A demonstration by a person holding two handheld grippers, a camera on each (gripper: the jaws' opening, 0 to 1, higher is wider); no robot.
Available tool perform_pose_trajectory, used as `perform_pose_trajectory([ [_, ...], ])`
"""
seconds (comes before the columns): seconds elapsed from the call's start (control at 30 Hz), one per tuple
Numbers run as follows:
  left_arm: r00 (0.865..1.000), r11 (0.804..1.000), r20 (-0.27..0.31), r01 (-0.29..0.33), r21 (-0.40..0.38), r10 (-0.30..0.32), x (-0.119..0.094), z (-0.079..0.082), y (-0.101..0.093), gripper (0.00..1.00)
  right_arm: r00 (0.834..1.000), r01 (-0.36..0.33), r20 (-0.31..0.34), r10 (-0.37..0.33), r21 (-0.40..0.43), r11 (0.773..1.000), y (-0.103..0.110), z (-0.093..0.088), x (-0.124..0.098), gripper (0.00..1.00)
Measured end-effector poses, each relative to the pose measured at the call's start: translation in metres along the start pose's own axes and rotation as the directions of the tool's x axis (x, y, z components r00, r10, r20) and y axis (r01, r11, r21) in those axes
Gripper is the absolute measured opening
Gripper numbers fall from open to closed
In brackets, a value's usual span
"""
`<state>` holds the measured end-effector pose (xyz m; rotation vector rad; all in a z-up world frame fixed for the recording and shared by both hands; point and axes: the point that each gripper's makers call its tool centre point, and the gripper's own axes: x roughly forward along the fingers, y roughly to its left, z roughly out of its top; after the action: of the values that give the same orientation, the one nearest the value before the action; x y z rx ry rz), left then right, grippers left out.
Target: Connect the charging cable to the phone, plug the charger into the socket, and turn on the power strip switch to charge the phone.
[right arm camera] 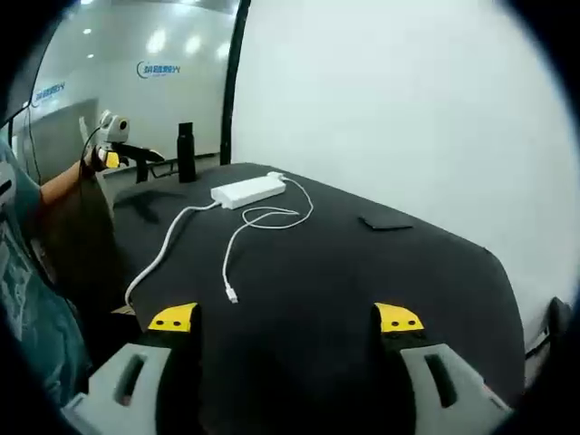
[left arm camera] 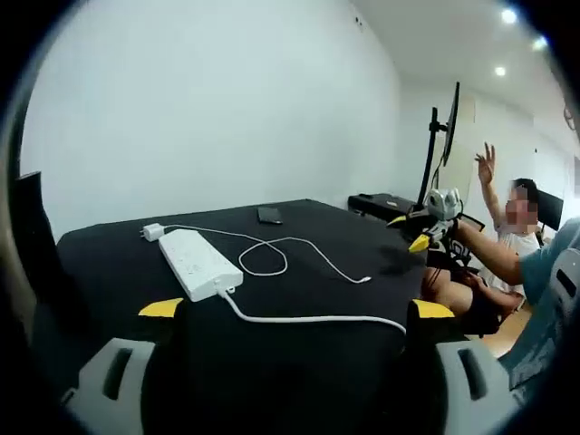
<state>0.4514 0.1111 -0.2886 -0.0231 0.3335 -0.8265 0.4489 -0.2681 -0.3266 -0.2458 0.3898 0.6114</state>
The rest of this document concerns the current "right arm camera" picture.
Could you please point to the black bottle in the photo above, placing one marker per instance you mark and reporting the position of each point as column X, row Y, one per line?
column 186, row 154

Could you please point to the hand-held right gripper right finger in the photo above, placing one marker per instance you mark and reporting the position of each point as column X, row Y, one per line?
column 457, row 385

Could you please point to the black vertical post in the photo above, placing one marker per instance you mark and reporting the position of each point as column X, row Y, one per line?
column 232, row 90

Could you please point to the white charger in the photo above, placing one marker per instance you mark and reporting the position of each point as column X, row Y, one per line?
column 277, row 176

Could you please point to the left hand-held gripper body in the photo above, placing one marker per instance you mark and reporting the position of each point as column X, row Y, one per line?
column 115, row 128

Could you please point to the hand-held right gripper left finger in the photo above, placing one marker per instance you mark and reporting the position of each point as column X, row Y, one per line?
column 113, row 385

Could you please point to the person in teal shirt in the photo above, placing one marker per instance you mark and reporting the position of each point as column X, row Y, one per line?
column 31, row 294

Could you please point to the white power strip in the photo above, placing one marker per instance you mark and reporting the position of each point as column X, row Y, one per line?
column 247, row 192

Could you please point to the blue wall logo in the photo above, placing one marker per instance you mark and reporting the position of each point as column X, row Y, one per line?
column 158, row 70
column 50, row 93

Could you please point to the person's left hand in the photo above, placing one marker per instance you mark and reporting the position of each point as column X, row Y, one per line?
column 90, row 159

